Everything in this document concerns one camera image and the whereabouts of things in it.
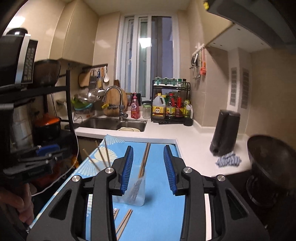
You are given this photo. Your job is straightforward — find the orange lidded pot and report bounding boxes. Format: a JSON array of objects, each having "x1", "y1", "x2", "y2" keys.
[{"x1": 32, "y1": 113, "x2": 61, "y2": 146}]

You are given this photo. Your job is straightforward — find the blue white dish cloth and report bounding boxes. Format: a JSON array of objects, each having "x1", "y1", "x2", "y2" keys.
[{"x1": 216, "y1": 151, "x2": 241, "y2": 168}]

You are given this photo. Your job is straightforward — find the pink dish soap bottle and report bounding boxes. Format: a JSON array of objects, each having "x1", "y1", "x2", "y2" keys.
[{"x1": 130, "y1": 93, "x2": 140, "y2": 119}]

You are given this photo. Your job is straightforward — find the chrome kitchen faucet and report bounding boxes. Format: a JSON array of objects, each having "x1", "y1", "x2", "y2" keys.
[{"x1": 101, "y1": 85, "x2": 129, "y2": 122}]

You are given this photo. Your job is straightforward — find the black electric kettle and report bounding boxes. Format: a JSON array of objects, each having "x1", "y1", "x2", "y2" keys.
[{"x1": 210, "y1": 110, "x2": 240, "y2": 157}]

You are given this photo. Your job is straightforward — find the dark rice cooker bowl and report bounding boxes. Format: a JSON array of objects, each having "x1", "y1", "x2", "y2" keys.
[{"x1": 33, "y1": 59, "x2": 61, "y2": 87}]

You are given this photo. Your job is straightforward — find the microwave oven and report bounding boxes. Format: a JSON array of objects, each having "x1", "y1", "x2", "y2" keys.
[{"x1": 1, "y1": 34, "x2": 38, "y2": 89}]

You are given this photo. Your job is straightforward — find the steel mixing bowl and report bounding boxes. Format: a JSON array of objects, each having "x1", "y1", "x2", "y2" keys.
[{"x1": 74, "y1": 92, "x2": 98, "y2": 103}]

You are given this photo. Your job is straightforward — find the hanging kitchen tools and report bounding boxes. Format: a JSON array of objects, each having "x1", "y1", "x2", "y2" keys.
[{"x1": 190, "y1": 44, "x2": 207, "y2": 80}]

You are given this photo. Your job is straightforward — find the black gas stove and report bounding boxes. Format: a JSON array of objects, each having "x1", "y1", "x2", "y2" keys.
[{"x1": 227, "y1": 171, "x2": 295, "y2": 240}]

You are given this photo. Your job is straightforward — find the wooden cutting board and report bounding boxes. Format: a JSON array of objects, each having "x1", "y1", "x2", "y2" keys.
[{"x1": 102, "y1": 86, "x2": 129, "y2": 117}]

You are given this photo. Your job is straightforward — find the large cooking oil jug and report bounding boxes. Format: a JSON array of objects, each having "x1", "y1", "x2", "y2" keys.
[{"x1": 152, "y1": 93, "x2": 166, "y2": 120}]

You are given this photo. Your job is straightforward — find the black shelving rack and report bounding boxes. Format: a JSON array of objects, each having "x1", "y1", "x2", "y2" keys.
[{"x1": 1, "y1": 70, "x2": 76, "y2": 169}]

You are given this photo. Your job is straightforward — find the black condiment rack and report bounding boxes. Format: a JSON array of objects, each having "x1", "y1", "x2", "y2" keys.
[{"x1": 151, "y1": 77, "x2": 194, "y2": 126}]

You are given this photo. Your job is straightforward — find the window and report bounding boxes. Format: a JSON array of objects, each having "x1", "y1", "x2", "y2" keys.
[{"x1": 115, "y1": 13, "x2": 180, "y2": 100}]

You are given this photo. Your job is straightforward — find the large steel stockpot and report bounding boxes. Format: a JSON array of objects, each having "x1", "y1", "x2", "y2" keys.
[{"x1": 11, "y1": 105, "x2": 34, "y2": 149}]

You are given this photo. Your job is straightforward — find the metal fork white handle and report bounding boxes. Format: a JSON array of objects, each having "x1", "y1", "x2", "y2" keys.
[{"x1": 126, "y1": 177, "x2": 145, "y2": 206}]

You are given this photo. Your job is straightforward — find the range hood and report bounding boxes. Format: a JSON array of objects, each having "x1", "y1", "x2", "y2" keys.
[{"x1": 205, "y1": 1, "x2": 295, "y2": 52}]

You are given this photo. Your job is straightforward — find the glass jar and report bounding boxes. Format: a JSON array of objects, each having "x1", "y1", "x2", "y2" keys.
[{"x1": 142, "y1": 103, "x2": 152, "y2": 119}]

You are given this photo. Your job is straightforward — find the stainless steel sink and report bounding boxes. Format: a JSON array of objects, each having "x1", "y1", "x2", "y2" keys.
[{"x1": 79, "y1": 117, "x2": 147, "y2": 132}]

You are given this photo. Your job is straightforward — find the blue patterned table mat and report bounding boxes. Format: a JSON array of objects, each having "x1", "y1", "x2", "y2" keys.
[{"x1": 30, "y1": 134, "x2": 213, "y2": 241}]

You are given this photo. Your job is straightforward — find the clear plastic utensil holder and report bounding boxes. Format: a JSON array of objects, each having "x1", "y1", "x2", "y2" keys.
[{"x1": 113, "y1": 175, "x2": 145, "y2": 206}]

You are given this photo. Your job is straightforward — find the left human hand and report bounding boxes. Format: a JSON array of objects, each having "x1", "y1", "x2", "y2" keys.
[{"x1": 1, "y1": 183, "x2": 34, "y2": 225}]

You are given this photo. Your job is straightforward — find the black wok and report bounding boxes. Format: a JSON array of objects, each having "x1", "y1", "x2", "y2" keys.
[{"x1": 247, "y1": 135, "x2": 295, "y2": 190}]

